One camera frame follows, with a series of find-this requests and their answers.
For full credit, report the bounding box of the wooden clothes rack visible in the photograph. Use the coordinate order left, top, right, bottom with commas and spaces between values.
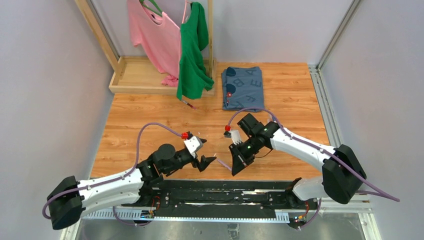
76, 0, 216, 97

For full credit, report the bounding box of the folded blue t-shirt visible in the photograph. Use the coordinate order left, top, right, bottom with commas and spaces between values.
221, 66, 265, 112

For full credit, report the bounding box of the green t-shirt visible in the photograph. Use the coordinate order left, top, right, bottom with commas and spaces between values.
176, 2, 215, 100

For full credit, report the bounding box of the green clothes hanger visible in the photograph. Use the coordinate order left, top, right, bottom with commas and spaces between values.
139, 0, 163, 17

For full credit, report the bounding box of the purple pen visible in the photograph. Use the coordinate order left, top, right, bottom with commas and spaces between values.
216, 158, 232, 171

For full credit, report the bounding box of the aluminium frame rail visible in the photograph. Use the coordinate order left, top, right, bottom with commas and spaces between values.
60, 180, 381, 240

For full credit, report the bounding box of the pink t-shirt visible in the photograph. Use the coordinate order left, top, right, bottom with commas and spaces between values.
126, 0, 182, 87

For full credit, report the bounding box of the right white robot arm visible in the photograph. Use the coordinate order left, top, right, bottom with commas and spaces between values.
224, 113, 367, 208

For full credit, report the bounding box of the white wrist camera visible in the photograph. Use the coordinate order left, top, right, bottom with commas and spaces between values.
223, 130, 243, 145
183, 136, 204, 159

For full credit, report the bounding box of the red pen near rack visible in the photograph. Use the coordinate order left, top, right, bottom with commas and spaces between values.
181, 99, 197, 110

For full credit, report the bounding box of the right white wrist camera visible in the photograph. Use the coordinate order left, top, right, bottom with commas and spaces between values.
223, 130, 243, 145

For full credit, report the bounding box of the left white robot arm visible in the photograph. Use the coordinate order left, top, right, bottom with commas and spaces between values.
43, 136, 216, 230

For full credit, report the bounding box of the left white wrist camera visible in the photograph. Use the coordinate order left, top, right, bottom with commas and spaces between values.
183, 136, 204, 159

